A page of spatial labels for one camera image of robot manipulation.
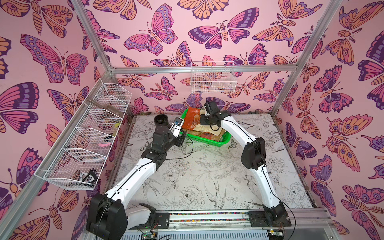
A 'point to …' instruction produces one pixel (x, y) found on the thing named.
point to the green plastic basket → (225, 140)
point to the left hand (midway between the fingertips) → (183, 126)
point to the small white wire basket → (210, 77)
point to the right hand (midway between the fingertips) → (199, 120)
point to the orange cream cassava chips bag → (191, 121)
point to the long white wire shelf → (79, 163)
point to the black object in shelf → (91, 177)
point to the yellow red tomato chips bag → (206, 135)
